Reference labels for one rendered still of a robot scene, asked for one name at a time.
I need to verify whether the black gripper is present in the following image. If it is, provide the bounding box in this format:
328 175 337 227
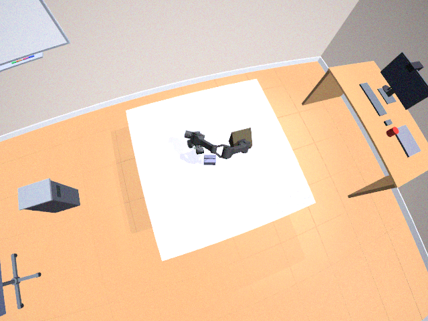
195 145 204 154

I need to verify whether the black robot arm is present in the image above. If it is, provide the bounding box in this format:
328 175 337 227
184 130 251 159

